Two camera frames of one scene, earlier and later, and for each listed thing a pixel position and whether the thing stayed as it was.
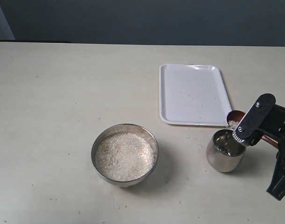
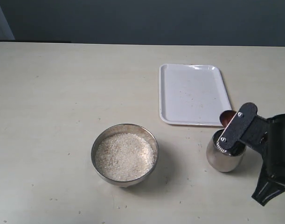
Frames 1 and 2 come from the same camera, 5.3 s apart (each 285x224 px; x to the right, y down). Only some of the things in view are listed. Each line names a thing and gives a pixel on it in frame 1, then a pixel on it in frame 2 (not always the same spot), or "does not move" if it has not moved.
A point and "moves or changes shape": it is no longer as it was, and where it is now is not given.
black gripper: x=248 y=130 -> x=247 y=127
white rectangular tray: x=192 y=94 does not move
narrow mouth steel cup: x=224 y=152 does not move
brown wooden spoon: x=237 y=115 moves or changes shape
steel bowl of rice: x=125 y=155 does not move
